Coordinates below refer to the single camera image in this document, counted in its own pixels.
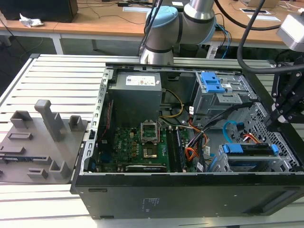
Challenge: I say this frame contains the hard disk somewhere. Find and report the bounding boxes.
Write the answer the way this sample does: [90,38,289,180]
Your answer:
[208,142,279,172]

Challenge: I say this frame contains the thin black arm cables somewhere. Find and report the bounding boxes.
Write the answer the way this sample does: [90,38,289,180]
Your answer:
[138,0,163,57]

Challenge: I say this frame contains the black graphics card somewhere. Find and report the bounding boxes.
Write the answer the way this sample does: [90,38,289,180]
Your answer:
[125,164,168,173]

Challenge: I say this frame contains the metal optical drive cage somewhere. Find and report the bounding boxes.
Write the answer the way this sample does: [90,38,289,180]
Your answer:
[192,71,257,117]

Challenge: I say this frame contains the green motherboard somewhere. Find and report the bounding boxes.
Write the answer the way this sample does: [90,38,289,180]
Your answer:
[95,125,190,173]

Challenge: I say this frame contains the white power strip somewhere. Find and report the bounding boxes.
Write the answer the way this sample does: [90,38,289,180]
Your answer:
[206,46,218,59]

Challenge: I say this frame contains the metal disk bay cage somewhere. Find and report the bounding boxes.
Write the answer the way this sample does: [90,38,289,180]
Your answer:
[210,142,297,173]

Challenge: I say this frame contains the crumpled white paper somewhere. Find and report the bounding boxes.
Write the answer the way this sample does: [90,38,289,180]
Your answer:
[19,13,45,28]

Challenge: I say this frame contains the blue plastic drive latch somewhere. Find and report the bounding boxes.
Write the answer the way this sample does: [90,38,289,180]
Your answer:
[200,72,225,94]

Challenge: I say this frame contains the RAM slot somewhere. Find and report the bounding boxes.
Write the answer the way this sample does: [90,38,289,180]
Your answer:
[165,127,177,172]

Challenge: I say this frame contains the grey power supply unit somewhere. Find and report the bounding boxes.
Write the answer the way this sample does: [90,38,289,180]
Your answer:
[107,72,163,122]

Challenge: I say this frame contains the black wire bundle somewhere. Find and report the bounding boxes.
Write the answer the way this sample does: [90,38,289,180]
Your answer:
[190,102,252,143]

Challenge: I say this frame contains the orange red wire bundle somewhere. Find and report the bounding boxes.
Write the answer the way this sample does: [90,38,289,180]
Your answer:
[184,127,208,165]

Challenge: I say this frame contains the CPU socket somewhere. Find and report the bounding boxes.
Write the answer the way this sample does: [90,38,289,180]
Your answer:
[142,146,159,160]

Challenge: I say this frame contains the grey parts rack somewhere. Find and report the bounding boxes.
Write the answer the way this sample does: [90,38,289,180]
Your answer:
[0,99,89,185]

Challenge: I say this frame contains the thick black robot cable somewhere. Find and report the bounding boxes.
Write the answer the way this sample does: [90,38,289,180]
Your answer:
[213,0,282,31]
[237,0,304,75]

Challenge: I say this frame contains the red thin wire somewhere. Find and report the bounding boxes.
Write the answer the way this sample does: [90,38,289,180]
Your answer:
[99,99,114,143]

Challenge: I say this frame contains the blue disk data wire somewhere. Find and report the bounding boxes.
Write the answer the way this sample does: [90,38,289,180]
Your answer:
[223,120,246,143]

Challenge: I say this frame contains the blue cables behind arm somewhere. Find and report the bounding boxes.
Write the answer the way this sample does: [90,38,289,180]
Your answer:
[216,23,232,59]

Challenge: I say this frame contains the black PC case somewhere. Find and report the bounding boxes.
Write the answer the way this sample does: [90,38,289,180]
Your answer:
[70,62,304,220]

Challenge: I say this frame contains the yellow black power wires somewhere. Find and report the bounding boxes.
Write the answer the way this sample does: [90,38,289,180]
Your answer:
[159,88,185,119]

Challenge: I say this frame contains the wooden desk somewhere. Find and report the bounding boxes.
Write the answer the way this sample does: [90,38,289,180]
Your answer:
[0,0,293,49]

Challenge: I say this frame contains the metal socket cover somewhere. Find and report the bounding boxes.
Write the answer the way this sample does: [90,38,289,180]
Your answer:
[140,120,159,145]

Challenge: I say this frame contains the orange red disk power wire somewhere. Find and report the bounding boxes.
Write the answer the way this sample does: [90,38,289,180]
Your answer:
[241,133,262,144]

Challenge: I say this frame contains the white paper sheet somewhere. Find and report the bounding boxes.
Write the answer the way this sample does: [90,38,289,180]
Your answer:
[123,6,148,13]
[246,14,281,22]

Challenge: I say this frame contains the grey desk cable port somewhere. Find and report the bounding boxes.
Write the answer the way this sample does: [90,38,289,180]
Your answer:
[239,8,272,15]

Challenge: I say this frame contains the black computer box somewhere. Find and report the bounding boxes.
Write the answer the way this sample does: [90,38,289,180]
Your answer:
[0,0,79,23]

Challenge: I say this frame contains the black RAM stick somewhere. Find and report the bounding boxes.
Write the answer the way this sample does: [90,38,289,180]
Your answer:
[175,128,187,171]

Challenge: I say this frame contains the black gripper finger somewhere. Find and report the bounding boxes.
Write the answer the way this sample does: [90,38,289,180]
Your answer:
[265,71,295,130]
[277,83,304,124]

